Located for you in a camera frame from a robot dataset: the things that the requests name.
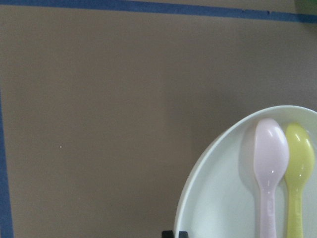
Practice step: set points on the green plastic tray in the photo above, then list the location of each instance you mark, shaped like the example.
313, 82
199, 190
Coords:
306, 7

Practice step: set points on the white round plate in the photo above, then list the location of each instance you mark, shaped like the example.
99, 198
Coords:
221, 198

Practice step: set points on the pink plastic spoon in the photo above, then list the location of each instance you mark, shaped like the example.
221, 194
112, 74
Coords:
271, 158

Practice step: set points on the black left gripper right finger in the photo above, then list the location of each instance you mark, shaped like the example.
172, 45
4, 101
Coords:
183, 234

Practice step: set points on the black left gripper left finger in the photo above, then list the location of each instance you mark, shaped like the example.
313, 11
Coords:
167, 234

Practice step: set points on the yellow plastic spoon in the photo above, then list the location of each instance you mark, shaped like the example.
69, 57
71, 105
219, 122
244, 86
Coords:
300, 168

